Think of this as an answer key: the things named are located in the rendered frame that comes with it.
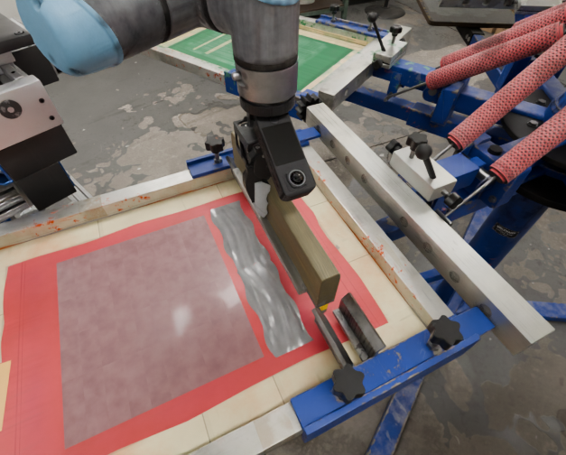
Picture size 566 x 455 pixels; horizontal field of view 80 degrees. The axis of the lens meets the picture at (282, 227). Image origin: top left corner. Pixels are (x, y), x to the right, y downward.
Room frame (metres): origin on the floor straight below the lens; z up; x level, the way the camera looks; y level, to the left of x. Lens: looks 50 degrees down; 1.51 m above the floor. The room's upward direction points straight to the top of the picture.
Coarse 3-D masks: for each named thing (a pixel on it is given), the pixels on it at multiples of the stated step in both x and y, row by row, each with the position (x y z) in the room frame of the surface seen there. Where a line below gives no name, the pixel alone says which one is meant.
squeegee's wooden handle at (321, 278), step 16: (240, 160) 0.50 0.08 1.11; (272, 192) 0.38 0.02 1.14; (272, 208) 0.36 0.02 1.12; (288, 208) 0.34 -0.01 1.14; (272, 224) 0.36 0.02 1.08; (288, 224) 0.31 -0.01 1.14; (304, 224) 0.31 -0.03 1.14; (288, 240) 0.30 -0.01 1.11; (304, 240) 0.28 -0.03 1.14; (304, 256) 0.26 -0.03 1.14; (320, 256) 0.25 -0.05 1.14; (304, 272) 0.25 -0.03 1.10; (320, 272) 0.23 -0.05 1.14; (336, 272) 0.23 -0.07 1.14; (320, 288) 0.22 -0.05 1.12; (336, 288) 0.23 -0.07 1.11; (320, 304) 0.22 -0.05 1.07
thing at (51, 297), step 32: (160, 224) 0.47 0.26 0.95; (192, 224) 0.47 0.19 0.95; (256, 224) 0.47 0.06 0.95; (64, 256) 0.38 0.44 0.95; (96, 256) 0.38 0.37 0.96; (128, 256) 0.38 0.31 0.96; (160, 256) 0.38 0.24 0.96; (192, 256) 0.38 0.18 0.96; (224, 256) 0.38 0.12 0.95; (32, 288) 0.31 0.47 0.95; (64, 288) 0.31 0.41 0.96; (96, 288) 0.31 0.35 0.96; (128, 288) 0.31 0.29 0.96; (160, 288) 0.31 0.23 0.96; (192, 288) 0.31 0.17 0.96; (32, 320) 0.25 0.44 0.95; (64, 320) 0.25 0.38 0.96; (96, 320) 0.25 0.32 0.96
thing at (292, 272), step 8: (240, 176) 0.49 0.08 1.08; (240, 184) 0.46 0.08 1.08; (248, 200) 0.43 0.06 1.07; (256, 216) 0.39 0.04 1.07; (264, 224) 0.37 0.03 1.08; (272, 232) 0.35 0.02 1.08; (272, 240) 0.33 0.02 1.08; (280, 248) 0.32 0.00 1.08; (280, 256) 0.30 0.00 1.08; (288, 256) 0.30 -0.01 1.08; (288, 264) 0.29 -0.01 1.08; (288, 272) 0.27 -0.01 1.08; (296, 272) 0.27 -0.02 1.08; (296, 280) 0.26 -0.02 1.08; (296, 288) 0.25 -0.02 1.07; (304, 288) 0.24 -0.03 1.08
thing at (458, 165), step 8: (440, 160) 0.58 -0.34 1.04; (448, 160) 0.58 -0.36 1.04; (456, 160) 0.58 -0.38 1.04; (464, 160) 0.58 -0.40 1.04; (448, 168) 0.55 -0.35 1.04; (456, 168) 0.55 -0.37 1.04; (464, 168) 0.55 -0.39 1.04; (472, 168) 0.55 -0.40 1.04; (400, 176) 0.53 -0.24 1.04; (456, 176) 0.53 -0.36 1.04; (464, 176) 0.53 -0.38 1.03; (472, 176) 0.55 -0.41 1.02; (408, 184) 0.50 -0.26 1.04; (456, 184) 0.53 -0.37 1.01; (464, 184) 0.54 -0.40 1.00; (416, 192) 0.48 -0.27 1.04; (424, 200) 0.50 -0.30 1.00
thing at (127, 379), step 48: (240, 288) 0.31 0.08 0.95; (288, 288) 0.31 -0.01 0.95; (96, 336) 0.22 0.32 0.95; (144, 336) 0.22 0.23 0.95; (192, 336) 0.22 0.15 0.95; (240, 336) 0.22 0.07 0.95; (48, 384) 0.15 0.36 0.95; (96, 384) 0.15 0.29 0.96; (144, 384) 0.15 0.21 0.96; (192, 384) 0.15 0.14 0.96; (240, 384) 0.15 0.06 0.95; (0, 432) 0.08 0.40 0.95; (48, 432) 0.08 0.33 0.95; (96, 432) 0.08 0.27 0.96; (144, 432) 0.08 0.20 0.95
